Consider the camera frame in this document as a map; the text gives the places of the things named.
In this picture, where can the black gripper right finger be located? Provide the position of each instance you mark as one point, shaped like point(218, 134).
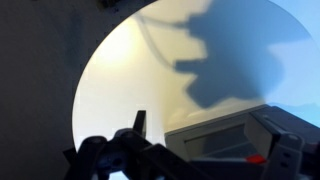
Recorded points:
point(266, 136)

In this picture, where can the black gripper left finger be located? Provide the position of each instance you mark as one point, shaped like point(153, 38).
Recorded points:
point(140, 121)

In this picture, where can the grey toy oven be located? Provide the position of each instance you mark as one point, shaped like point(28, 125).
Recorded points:
point(213, 140)

